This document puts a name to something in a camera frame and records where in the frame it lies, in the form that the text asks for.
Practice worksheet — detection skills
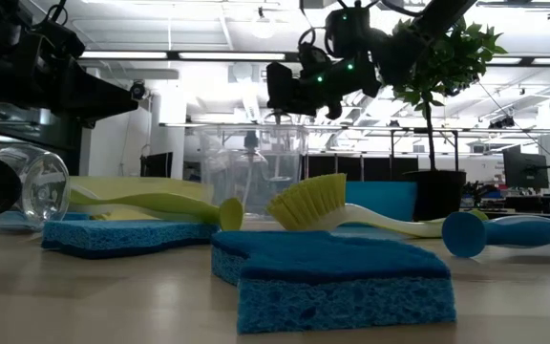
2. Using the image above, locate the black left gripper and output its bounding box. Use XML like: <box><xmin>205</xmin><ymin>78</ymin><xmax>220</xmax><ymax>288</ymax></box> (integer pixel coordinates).
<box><xmin>14</xmin><ymin>21</ymin><xmax>140</xmax><ymax>128</ymax></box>

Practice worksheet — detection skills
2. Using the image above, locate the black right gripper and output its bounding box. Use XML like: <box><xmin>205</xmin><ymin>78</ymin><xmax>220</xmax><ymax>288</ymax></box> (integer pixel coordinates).
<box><xmin>265</xmin><ymin>42</ymin><xmax>382</xmax><ymax>120</ymax></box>

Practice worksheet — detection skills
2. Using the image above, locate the clear plastic bin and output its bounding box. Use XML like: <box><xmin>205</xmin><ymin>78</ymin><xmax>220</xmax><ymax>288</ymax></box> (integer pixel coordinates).
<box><xmin>198</xmin><ymin>124</ymin><xmax>307</xmax><ymax>221</ymax></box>

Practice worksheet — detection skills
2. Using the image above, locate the yellow plastic bin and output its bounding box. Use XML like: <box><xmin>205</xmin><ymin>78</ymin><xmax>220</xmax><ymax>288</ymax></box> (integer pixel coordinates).
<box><xmin>68</xmin><ymin>175</ymin><xmax>214</xmax><ymax>222</ymax></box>

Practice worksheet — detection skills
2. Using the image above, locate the blue wavy kitchen sponge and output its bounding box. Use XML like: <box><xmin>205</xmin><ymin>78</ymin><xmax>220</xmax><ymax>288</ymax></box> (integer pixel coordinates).
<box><xmin>0</xmin><ymin>209</ymin><xmax>91</xmax><ymax>230</ymax></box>
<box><xmin>210</xmin><ymin>230</ymin><xmax>457</xmax><ymax>335</ymax></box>
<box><xmin>40</xmin><ymin>219</ymin><xmax>222</xmax><ymax>261</ymax></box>

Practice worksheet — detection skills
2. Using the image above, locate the blue plastic bin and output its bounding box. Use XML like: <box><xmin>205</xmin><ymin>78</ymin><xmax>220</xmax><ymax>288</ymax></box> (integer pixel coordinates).
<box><xmin>344</xmin><ymin>180</ymin><xmax>419</xmax><ymax>224</ymax></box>

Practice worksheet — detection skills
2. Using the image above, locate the blue dish brush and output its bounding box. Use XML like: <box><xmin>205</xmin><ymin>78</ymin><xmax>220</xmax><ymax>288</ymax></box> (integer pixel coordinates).
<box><xmin>441</xmin><ymin>204</ymin><xmax>550</xmax><ymax>259</ymax></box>

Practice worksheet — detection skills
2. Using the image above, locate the black ceiling spotlight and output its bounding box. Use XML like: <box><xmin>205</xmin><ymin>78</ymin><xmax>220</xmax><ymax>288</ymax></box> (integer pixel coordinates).
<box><xmin>129</xmin><ymin>80</ymin><xmax>148</xmax><ymax>101</ymax></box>

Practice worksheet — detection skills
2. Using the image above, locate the fluorescent ceiling light strip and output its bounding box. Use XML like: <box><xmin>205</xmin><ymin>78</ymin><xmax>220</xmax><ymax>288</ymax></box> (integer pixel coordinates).
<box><xmin>78</xmin><ymin>51</ymin><xmax>169</xmax><ymax>60</ymax></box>
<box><xmin>178</xmin><ymin>51</ymin><xmax>286</xmax><ymax>61</ymax></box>

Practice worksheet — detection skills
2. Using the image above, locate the dark flat screen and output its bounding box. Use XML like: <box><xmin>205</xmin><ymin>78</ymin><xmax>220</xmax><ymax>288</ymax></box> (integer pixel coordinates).
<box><xmin>139</xmin><ymin>151</ymin><xmax>175</xmax><ymax>180</ymax></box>

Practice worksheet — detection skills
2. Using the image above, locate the black storage cabinet row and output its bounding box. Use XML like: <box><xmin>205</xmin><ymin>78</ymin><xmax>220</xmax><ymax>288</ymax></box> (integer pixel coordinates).
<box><xmin>306</xmin><ymin>153</ymin><xmax>419</xmax><ymax>183</ymax></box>

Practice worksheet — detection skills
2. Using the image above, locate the green potted plant black pot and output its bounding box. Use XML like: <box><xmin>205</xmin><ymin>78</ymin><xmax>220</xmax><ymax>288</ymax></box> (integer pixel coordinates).
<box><xmin>391</xmin><ymin>13</ymin><xmax>509</xmax><ymax>224</ymax></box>

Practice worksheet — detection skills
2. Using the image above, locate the black computer monitor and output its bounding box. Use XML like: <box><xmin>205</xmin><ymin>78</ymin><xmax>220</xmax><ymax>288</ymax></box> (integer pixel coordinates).
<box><xmin>502</xmin><ymin>145</ymin><xmax>550</xmax><ymax>191</ymax></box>

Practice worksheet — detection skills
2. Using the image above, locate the dark office desk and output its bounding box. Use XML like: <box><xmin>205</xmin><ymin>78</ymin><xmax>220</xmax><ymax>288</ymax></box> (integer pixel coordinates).
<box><xmin>460</xmin><ymin>193</ymin><xmax>550</xmax><ymax>215</ymax></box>

